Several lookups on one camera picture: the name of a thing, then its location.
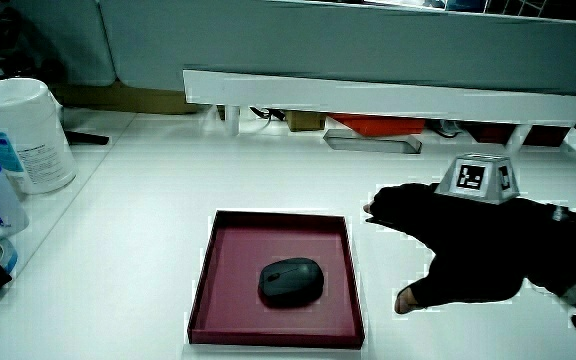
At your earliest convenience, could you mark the orange box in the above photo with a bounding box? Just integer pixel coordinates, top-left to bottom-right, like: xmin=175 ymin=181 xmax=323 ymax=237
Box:
xmin=328 ymin=112 xmax=427 ymax=138

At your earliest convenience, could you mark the grey partition panel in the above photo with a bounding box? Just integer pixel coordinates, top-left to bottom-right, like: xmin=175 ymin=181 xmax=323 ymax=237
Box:
xmin=7 ymin=0 xmax=576 ymax=119

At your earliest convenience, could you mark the dark red box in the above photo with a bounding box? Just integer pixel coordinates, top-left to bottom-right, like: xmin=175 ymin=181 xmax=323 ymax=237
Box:
xmin=460 ymin=121 xmax=572 ymax=148

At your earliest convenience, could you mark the brown cardboard box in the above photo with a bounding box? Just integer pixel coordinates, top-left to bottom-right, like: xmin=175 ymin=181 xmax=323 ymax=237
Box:
xmin=50 ymin=82 xmax=204 ymax=115

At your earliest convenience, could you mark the grey flat metal bracket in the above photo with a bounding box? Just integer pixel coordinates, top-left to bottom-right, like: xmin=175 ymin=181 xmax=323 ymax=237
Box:
xmin=323 ymin=128 xmax=424 ymax=155

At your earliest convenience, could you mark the black cable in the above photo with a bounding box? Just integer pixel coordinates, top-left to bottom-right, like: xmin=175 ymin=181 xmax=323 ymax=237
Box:
xmin=248 ymin=105 xmax=286 ymax=122

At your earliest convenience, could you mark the white desk riser shelf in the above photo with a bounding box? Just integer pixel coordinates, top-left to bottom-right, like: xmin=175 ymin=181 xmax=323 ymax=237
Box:
xmin=182 ymin=68 xmax=576 ymax=151

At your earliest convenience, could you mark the person's right hand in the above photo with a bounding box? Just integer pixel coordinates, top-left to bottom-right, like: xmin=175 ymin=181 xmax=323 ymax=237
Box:
xmin=362 ymin=152 xmax=572 ymax=315

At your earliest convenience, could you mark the black computer mouse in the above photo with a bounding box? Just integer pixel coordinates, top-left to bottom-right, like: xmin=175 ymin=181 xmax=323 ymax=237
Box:
xmin=257 ymin=257 xmax=326 ymax=308

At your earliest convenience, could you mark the white wipes canister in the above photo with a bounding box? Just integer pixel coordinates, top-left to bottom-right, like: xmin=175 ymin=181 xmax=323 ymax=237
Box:
xmin=0 ymin=77 xmax=78 ymax=195

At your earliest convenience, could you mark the tan cardboard box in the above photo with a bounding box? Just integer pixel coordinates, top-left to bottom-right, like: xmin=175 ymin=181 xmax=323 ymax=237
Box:
xmin=284 ymin=110 xmax=327 ymax=133

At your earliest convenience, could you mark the dark red square plate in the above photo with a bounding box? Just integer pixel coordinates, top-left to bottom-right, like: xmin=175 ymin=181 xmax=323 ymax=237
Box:
xmin=186 ymin=209 xmax=366 ymax=350

